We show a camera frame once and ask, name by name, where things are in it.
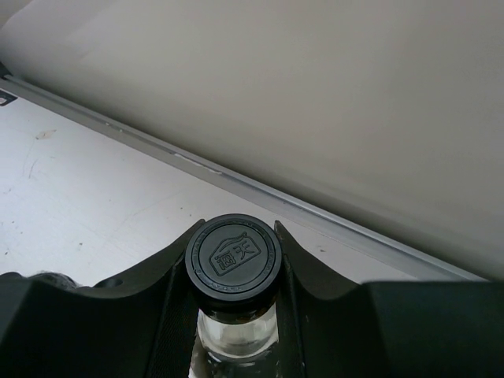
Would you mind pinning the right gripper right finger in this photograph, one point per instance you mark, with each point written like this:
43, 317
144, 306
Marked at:
330, 326

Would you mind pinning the tall red label sauce bottle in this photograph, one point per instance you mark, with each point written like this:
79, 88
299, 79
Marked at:
233, 263

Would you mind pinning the aluminium table frame rail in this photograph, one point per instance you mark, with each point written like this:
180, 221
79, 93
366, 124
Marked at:
88, 196

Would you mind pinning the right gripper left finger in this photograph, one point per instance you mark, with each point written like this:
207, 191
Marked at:
138, 323

